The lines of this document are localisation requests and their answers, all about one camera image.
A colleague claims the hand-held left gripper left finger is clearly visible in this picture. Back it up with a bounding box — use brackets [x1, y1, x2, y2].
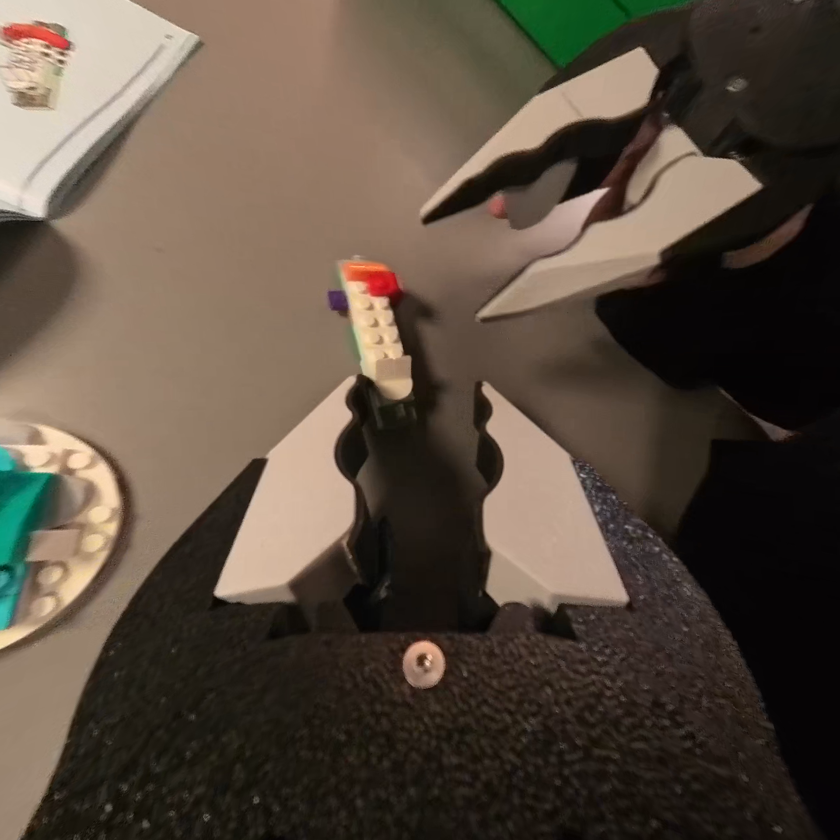
[214, 375, 370, 632]

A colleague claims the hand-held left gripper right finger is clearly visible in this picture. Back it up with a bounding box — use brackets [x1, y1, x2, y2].
[474, 381, 631, 618]

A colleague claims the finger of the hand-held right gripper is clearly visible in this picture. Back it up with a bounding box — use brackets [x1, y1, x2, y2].
[419, 47, 662, 226]
[476, 125, 763, 324]

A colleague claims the white lego strip assembly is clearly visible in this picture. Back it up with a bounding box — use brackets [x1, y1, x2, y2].
[326, 257, 421, 431]

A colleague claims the person's right forearm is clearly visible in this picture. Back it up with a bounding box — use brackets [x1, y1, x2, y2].
[594, 197, 840, 434]

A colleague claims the round white lego base assembly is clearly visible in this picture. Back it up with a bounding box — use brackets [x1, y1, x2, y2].
[0, 420, 126, 651]

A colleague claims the open lego instruction booklet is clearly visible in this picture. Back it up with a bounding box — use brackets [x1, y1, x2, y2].
[0, 0, 202, 221]

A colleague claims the person's right hand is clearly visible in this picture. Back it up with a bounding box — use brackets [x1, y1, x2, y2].
[718, 213, 811, 271]

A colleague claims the green plastic bin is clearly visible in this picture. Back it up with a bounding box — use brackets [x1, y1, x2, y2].
[492, 0, 697, 68]

